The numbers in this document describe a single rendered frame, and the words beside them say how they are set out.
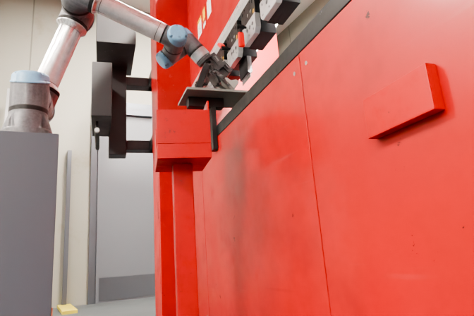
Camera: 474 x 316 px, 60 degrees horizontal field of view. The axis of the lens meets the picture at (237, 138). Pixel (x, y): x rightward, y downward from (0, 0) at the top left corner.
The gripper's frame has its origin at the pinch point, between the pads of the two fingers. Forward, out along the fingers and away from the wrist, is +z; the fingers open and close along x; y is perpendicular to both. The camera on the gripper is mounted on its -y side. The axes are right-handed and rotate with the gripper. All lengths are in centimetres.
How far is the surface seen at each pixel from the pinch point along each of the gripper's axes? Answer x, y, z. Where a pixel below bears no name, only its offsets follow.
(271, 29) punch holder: -26.1, 18.4, -8.2
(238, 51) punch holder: -5.9, 13.5, -12.8
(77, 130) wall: 313, -1, -107
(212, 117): -3.5, -14.3, 1.2
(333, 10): -90, -17, 7
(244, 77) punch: -1.2, 10.4, -3.3
